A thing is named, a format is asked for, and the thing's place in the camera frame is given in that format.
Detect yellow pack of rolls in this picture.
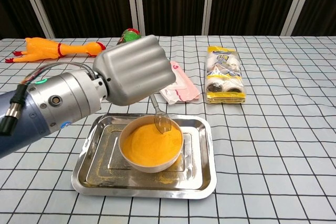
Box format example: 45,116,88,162
205,46,247,105

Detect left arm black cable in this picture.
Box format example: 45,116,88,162
0,84,27,137

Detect checkered white tablecloth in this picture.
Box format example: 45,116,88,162
0,35,336,224

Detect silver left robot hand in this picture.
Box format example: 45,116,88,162
92,34,176,106

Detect yellow rubber chicken toy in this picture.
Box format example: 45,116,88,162
5,37,108,63

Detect orange round bowl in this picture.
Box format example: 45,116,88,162
118,115,184,174

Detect left wrist wire bundle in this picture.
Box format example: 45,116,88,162
22,61,102,84

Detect rectangular steel tray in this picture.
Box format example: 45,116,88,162
71,113,217,199

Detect clear plastic spoon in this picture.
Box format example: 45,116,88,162
149,94,173,135

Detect black pleated curtain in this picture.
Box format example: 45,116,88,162
0,0,336,38

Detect green chip can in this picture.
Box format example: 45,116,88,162
117,27,142,46

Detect pink wet wipes pack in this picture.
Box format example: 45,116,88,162
159,60,201,105

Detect white partition frame post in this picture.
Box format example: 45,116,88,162
17,0,55,38
125,0,146,36
280,0,312,36
202,0,219,36

